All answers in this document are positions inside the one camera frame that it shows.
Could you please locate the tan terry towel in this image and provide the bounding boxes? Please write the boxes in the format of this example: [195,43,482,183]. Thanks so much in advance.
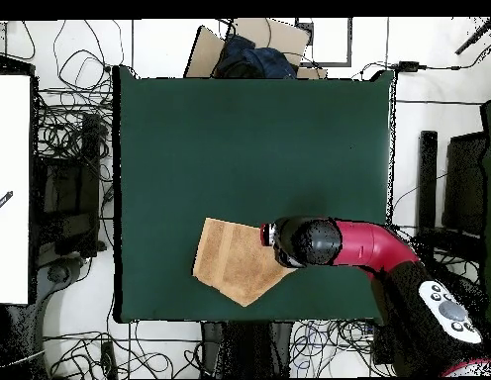
[191,216,298,308]

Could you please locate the dark green table cloth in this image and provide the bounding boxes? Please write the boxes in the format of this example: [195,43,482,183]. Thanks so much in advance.
[112,64,395,324]

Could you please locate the black stand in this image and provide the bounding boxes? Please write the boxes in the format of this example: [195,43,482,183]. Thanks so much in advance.
[415,130,490,278]
[31,113,108,286]

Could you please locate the dark blue garment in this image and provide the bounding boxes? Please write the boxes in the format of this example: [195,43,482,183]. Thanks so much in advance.
[212,34,298,79]

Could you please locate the brown cardboard sheet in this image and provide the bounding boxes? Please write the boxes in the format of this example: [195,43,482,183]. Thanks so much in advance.
[229,17,313,69]
[183,25,228,79]

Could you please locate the black power strip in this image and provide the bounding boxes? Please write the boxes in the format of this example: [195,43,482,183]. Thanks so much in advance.
[100,340,119,379]

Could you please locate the black power adapter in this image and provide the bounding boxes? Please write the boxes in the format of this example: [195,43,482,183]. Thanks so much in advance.
[397,59,428,73]

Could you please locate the black strip with print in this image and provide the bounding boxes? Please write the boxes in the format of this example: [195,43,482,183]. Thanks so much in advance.
[0,190,14,217]

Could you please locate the white board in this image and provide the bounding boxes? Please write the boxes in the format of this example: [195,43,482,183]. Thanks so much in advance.
[0,73,32,305]

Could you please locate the black rod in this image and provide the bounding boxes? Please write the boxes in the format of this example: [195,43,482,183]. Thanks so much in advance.
[453,17,491,55]

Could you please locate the tangled black cables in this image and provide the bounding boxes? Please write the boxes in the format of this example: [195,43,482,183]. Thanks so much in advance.
[288,318,393,379]
[43,320,199,379]
[31,19,126,159]

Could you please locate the black rectangular frame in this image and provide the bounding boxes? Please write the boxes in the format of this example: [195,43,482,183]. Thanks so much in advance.
[294,17,353,67]

